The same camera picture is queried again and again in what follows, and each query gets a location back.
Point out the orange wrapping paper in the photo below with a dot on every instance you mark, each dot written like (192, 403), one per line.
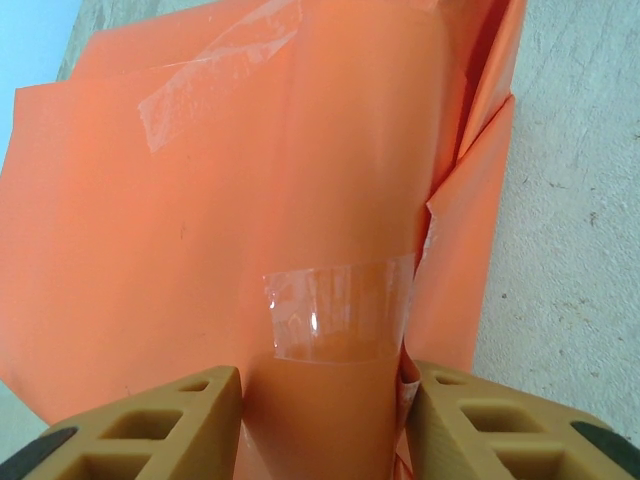
(150, 225)

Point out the clear adhesive tape strip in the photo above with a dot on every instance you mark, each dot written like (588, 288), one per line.
(200, 80)
(340, 310)

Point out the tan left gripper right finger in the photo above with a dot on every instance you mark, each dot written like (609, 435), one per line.
(440, 440)

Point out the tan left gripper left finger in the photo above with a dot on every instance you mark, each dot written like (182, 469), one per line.
(200, 425)

